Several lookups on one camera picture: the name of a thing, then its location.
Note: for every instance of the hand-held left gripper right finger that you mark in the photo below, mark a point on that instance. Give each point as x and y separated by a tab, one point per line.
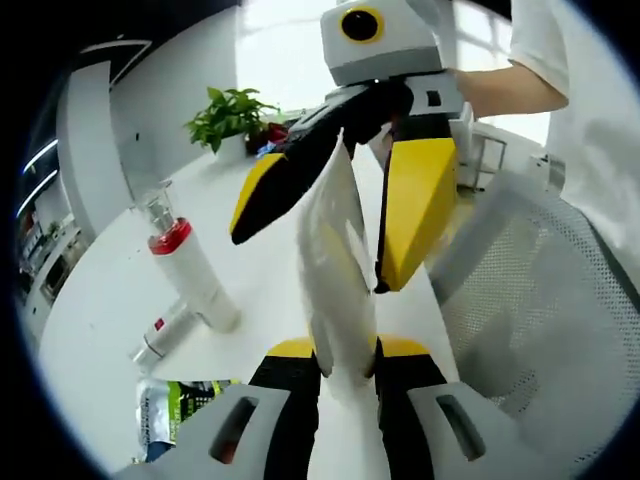
405	410

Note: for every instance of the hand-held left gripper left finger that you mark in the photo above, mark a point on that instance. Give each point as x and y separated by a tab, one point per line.
285	400

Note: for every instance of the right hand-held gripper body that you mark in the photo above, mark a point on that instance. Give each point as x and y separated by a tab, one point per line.
390	50

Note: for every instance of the white skincare tube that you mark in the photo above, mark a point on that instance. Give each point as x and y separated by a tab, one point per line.
335	250

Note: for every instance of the white skincare bottle red collar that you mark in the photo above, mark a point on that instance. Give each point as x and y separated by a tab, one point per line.
195	280

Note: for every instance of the green black skincare sachet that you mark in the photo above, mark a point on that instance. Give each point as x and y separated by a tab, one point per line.
165	410

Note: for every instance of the small skincare bottle red label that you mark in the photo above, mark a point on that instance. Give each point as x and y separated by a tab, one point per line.
165	335

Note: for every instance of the blue plastic bag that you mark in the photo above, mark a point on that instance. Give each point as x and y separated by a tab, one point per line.
266	150

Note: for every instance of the dark red cloth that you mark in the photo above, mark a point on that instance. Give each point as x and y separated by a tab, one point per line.
272	135

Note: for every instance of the potted green plant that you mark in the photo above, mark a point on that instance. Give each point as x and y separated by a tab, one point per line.
227	117

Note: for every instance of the grey mesh office chair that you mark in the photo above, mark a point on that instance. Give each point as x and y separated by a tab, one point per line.
540	300

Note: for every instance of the thin ceiling light strip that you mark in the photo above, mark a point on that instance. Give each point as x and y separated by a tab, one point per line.
35	192
40	155

